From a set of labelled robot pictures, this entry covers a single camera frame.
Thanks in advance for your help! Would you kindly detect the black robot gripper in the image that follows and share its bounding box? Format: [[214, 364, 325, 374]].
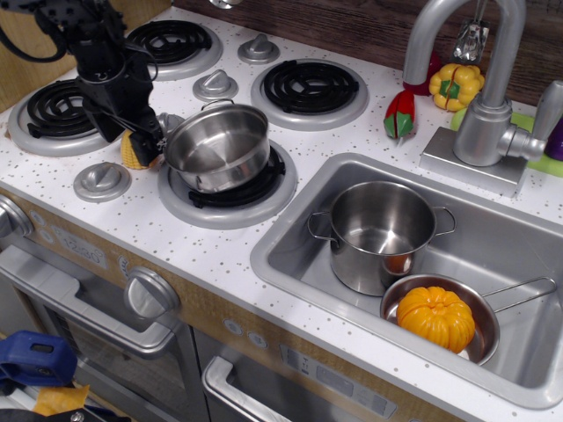
[[72, 39, 165, 167]]

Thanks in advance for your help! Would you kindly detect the dark red toy vegetable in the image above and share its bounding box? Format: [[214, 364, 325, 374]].
[[403, 50, 442, 97]]

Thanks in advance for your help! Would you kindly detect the grey sink basin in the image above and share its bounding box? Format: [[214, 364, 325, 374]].
[[251, 153, 562, 410]]

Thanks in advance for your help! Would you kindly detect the steel saucepan with wire handle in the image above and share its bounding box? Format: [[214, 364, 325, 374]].
[[380, 274, 558, 366]]

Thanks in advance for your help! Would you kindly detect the purple toy eggplant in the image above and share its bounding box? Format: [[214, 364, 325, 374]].
[[545, 119, 563, 161]]

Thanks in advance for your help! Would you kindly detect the back left black burner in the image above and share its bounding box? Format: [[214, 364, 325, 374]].
[[127, 20, 223, 82]]

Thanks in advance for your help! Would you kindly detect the silver stove knob front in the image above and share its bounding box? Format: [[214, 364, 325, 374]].
[[73, 162, 131, 203]]

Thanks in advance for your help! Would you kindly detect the green toy plate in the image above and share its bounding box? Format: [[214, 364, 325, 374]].
[[450, 108, 562, 178]]

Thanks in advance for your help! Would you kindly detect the yellow toy bell pepper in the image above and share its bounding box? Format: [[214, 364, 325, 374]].
[[428, 63, 485, 112]]

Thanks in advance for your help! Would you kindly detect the silver stove knob centre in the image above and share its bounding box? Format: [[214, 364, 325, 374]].
[[193, 69, 238, 101]]

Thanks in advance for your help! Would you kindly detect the front left black burner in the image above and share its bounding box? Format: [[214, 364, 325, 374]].
[[8, 80, 109, 157]]

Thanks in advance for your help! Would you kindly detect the yellow cloth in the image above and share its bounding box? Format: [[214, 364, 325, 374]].
[[33, 385, 90, 417]]

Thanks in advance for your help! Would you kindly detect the back right black burner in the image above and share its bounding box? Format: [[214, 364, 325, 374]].
[[251, 59, 369, 132]]

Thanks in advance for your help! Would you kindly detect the black burner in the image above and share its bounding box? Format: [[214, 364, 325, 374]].
[[8, 80, 109, 157], [251, 59, 369, 132], [127, 20, 223, 82], [157, 142, 297, 229]]

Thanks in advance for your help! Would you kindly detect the tall steel pot in sink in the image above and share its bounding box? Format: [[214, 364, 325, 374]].
[[307, 181, 457, 296]]

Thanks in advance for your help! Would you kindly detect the silver stove knob middle left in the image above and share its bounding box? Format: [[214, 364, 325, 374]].
[[157, 113, 185, 137]]

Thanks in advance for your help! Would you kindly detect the front right black burner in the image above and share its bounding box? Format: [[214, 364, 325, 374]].
[[157, 142, 297, 229]]

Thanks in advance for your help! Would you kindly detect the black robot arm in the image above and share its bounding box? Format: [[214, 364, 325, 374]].
[[29, 1, 164, 166]]

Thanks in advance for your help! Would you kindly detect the silver oven dial knob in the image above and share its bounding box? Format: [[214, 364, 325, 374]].
[[123, 266, 180, 320]]

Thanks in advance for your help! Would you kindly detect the red toy chili pepper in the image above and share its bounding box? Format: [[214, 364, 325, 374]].
[[384, 90, 415, 139]]

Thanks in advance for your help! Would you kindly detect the silver left edge knob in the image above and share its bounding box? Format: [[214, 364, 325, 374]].
[[0, 195, 33, 238]]

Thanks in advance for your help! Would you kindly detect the silver right door handle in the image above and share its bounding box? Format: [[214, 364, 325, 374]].
[[201, 356, 288, 422]]

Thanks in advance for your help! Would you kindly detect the orange toy pumpkin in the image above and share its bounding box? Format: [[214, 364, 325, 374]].
[[396, 286, 476, 353]]

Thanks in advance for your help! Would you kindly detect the silver oven door handle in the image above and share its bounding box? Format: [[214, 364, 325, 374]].
[[1, 246, 175, 359]]

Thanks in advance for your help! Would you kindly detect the small steel pan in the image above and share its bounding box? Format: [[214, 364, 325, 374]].
[[164, 100, 270, 193]]

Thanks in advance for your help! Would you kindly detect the silver toy faucet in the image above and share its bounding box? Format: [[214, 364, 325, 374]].
[[420, 0, 562, 198]]

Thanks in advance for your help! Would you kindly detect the yellow toy corn cob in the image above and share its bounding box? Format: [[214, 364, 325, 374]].
[[121, 129, 162, 170]]

